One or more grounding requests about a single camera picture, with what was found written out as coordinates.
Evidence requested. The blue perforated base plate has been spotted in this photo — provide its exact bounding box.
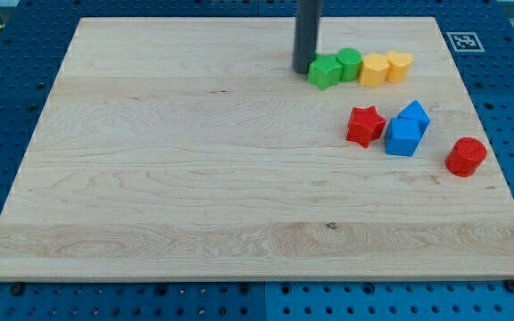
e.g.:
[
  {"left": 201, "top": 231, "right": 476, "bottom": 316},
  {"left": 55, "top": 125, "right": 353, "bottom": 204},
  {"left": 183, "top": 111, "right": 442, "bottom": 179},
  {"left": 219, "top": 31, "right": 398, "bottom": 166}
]
[{"left": 0, "top": 1, "right": 514, "bottom": 320}]

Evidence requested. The red cylinder block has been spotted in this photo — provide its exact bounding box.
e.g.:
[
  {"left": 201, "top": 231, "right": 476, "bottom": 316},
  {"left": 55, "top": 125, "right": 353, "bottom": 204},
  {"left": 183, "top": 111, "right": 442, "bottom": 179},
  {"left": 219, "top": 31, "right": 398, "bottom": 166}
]
[{"left": 444, "top": 136, "right": 487, "bottom": 177}]

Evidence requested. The yellow heart block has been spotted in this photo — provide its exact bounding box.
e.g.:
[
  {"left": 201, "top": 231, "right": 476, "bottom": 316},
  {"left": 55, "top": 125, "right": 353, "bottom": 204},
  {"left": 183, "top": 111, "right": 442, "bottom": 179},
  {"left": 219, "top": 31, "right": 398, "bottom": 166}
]
[{"left": 385, "top": 51, "right": 414, "bottom": 84}]

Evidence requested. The white fiducial marker tag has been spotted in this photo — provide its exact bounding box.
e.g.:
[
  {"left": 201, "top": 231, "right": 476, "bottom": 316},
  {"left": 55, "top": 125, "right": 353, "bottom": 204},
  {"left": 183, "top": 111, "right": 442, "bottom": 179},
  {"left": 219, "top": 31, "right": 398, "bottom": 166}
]
[{"left": 446, "top": 31, "right": 485, "bottom": 53}]

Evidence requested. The yellow hexagon block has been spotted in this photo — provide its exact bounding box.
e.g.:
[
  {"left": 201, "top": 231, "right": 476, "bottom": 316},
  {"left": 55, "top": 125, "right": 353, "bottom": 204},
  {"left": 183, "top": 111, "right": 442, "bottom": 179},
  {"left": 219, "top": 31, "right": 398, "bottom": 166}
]
[{"left": 359, "top": 53, "right": 389, "bottom": 87}]

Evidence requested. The green cylinder block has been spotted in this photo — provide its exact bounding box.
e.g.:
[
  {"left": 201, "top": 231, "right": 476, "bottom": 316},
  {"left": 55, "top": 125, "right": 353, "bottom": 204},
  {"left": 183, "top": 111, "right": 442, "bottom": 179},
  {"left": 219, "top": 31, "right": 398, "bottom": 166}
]
[{"left": 336, "top": 47, "right": 362, "bottom": 82}]

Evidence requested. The red star block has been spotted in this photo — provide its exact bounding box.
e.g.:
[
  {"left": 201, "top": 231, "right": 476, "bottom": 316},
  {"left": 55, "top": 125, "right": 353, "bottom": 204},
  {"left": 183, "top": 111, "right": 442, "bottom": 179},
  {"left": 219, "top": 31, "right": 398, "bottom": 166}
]
[{"left": 346, "top": 106, "right": 386, "bottom": 148}]

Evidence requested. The green star block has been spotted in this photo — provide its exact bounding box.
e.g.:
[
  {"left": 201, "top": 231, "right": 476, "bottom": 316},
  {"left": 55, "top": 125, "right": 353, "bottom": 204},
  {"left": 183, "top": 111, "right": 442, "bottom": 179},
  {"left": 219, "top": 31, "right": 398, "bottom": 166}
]
[{"left": 307, "top": 53, "right": 343, "bottom": 90}]

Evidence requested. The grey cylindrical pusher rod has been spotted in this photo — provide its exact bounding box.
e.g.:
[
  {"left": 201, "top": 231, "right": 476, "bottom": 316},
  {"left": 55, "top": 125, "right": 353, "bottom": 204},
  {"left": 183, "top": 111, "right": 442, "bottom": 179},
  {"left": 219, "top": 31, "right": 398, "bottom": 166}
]
[{"left": 292, "top": 0, "right": 323, "bottom": 74}]

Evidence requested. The blue cube block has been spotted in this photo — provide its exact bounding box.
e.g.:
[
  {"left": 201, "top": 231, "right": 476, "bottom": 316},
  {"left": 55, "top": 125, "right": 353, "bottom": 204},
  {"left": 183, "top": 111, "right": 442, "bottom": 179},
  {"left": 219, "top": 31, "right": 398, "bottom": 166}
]
[{"left": 385, "top": 118, "right": 421, "bottom": 157}]

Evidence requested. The light wooden board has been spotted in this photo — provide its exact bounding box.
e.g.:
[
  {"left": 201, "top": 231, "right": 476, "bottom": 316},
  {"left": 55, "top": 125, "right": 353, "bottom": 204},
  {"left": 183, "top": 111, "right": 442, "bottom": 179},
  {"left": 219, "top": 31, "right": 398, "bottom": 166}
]
[{"left": 0, "top": 17, "right": 514, "bottom": 283}]

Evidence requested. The blue triangle block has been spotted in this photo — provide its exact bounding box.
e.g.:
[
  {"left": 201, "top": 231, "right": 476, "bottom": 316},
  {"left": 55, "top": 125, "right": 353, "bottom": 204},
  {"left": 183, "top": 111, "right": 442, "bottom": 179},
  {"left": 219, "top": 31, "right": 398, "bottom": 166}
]
[{"left": 398, "top": 100, "right": 430, "bottom": 136}]

